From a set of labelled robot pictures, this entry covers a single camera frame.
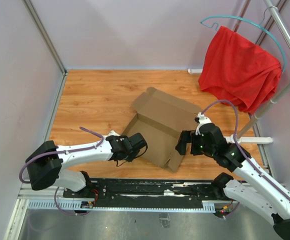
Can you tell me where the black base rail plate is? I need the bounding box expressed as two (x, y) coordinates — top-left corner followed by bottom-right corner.
(62, 178), (231, 209)

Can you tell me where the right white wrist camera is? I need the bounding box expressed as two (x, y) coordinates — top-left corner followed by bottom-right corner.
(194, 112), (212, 135)

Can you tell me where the red cloth shirt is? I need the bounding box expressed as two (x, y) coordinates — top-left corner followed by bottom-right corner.
(198, 26), (283, 114)

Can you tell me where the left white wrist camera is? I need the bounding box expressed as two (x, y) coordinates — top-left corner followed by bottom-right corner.
(106, 130), (121, 139)

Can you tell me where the grey slotted cable duct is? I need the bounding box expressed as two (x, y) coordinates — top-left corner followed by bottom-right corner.
(27, 199), (217, 213)

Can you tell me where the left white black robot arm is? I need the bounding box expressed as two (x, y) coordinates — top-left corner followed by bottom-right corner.
(19, 131), (148, 198)

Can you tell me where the brown cardboard box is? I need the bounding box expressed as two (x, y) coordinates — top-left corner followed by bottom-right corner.
(122, 87), (202, 172)

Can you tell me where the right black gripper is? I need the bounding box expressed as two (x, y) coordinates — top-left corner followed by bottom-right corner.
(175, 130), (216, 157)

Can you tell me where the white clothes rack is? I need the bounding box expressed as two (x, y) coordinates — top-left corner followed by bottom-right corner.
(199, 0), (290, 145)

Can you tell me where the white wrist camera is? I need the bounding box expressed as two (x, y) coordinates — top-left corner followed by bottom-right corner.
(194, 112), (212, 135)
(106, 130), (121, 139)

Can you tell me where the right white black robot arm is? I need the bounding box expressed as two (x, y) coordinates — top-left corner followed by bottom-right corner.
(175, 123), (290, 240)

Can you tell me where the teal clothes hanger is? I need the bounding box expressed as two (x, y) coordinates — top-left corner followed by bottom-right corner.
(199, 6), (287, 74)

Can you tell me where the aluminium frame post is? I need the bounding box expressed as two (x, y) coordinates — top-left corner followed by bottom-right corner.
(22, 0), (68, 75)

